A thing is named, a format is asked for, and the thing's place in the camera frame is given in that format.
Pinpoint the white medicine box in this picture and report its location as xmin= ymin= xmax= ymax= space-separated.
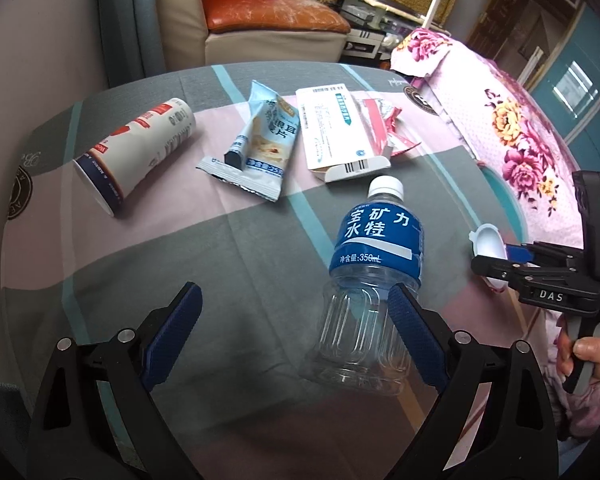
xmin=296 ymin=84 xmax=391 ymax=183

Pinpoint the cluttered side table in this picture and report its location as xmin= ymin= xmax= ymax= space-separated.
xmin=334 ymin=0 xmax=425 ymax=68

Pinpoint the person's right hand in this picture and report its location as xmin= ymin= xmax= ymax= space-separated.
xmin=555 ymin=314 xmax=600 ymax=384

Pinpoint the clear bottle with blue label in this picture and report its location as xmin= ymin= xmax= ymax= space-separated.
xmin=302 ymin=176 xmax=424 ymax=396

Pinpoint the pink and silver snack wrapper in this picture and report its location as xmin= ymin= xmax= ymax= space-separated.
xmin=353 ymin=92 xmax=420 ymax=159

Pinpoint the white plastic cup lid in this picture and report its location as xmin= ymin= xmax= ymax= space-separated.
xmin=468 ymin=223 xmax=507 ymax=292

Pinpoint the white paper cup red print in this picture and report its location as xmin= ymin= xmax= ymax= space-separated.
xmin=74 ymin=98 xmax=195 ymax=217

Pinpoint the light blue snack wrapper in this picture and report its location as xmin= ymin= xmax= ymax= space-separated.
xmin=197 ymin=80 xmax=300 ymax=203

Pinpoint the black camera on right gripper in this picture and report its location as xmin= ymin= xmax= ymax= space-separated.
xmin=572 ymin=170 xmax=600 ymax=282

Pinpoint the beige armchair orange cushion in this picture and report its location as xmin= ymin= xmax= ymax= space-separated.
xmin=156 ymin=0 xmax=351 ymax=72

